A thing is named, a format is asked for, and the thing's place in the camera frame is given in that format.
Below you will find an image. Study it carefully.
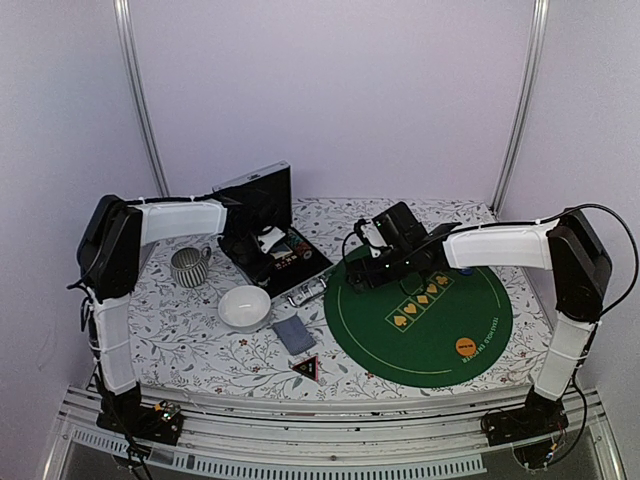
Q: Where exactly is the right aluminium frame post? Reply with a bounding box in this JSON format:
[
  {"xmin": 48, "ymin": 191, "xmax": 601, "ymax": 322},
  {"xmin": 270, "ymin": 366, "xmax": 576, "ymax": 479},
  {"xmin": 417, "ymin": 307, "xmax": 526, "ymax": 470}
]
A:
[{"xmin": 490, "ymin": 0, "xmax": 550, "ymax": 217}]

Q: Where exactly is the right poker chip stack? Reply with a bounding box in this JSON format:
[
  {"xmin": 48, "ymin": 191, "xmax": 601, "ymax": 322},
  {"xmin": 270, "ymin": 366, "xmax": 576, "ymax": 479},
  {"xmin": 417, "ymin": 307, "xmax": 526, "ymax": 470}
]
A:
[{"xmin": 286, "ymin": 229, "xmax": 313, "ymax": 260}]

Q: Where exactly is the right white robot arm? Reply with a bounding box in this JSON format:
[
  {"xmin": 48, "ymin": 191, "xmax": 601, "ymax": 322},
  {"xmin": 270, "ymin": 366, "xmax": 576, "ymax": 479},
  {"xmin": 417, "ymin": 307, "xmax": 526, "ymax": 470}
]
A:
[{"xmin": 344, "ymin": 202, "xmax": 633, "ymax": 436}]

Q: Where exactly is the boxed playing card deck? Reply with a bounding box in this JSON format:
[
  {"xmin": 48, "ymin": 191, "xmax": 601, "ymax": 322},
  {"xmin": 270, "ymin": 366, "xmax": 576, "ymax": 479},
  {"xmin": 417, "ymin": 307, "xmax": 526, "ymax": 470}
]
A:
[{"xmin": 270, "ymin": 242, "xmax": 294, "ymax": 262}]

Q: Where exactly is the striped ceramic mug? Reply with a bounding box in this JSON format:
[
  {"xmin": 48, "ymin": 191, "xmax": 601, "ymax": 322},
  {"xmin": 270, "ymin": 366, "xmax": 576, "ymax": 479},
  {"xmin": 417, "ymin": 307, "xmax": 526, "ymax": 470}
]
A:
[{"xmin": 170, "ymin": 245, "xmax": 212, "ymax": 288}]

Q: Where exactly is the white ceramic bowl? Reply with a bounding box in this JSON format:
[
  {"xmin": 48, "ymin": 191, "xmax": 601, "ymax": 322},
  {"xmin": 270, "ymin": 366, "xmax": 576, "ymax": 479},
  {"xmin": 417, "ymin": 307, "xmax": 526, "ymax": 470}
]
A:
[{"xmin": 218, "ymin": 285, "xmax": 271, "ymax": 333}]

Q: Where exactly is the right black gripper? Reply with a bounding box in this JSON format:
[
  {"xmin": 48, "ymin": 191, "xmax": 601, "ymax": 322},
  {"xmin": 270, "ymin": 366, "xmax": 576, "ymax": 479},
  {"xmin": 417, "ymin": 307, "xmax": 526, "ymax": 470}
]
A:
[{"xmin": 344, "ymin": 244, "xmax": 414, "ymax": 294}]

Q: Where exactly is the orange big blind button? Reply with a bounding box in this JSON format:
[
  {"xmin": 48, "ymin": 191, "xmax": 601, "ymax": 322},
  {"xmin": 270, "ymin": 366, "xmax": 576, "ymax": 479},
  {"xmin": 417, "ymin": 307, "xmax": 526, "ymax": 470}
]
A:
[{"xmin": 455, "ymin": 337, "xmax": 477, "ymax": 358}]

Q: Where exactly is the floral tablecloth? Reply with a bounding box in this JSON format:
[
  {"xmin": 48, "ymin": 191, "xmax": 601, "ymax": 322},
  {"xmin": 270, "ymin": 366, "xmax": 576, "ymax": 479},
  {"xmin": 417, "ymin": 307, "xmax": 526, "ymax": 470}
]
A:
[{"xmin": 129, "ymin": 198, "xmax": 551, "ymax": 401}]

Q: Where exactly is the left aluminium frame post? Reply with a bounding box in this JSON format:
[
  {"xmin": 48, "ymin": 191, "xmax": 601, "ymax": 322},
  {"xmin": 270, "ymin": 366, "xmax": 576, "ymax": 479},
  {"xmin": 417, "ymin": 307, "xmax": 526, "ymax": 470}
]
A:
[{"xmin": 113, "ymin": 0, "xmax": 170, "ymax": 198}]

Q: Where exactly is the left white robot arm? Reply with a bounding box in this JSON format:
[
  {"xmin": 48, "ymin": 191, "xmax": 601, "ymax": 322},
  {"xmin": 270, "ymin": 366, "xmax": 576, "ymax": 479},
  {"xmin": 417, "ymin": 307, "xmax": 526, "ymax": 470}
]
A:
[{"xmin": 71, "ymin": 189, "xmax": 283, "ymax": 434}]

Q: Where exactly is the aluminium frame post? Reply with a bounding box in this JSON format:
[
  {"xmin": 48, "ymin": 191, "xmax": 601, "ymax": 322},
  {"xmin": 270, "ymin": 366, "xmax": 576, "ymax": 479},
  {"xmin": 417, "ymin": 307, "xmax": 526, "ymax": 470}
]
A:
[
  {"xmin": 490, "ymin": 0, "xmax": 550, "ymax": 217},
  {"xmin": 113, "ymin": 0, "xmax": 170, "ymax": 198}
]

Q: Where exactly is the round green poker mat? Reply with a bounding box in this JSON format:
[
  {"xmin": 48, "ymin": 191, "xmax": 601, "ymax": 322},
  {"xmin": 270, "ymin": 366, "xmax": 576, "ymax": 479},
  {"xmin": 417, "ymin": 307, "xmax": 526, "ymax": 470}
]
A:
[{"xmin": 324, "ymin": 262, "xmax": 514, "ymax": 388}]

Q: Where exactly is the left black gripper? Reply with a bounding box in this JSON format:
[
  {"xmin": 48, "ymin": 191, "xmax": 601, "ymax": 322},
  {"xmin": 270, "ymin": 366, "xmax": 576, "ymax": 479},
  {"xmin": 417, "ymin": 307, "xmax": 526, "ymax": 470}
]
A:
[{"xmin": 228, "ymin": 231, "xmax": 277, "ymax": 282}]

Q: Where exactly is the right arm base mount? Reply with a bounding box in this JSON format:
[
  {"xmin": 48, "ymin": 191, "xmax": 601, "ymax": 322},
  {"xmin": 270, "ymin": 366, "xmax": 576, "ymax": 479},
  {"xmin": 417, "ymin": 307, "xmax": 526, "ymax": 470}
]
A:
[{"xmin": 480, "ymin": 392, "xmax": 569, "ymax": 470}]

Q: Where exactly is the red black triangle card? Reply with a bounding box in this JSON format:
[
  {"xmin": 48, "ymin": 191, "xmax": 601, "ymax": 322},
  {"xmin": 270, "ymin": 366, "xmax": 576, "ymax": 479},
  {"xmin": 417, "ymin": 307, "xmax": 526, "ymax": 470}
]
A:
[{"xmin": 291, "ymin": 356, "xmax": 319, "ymax": 381}]

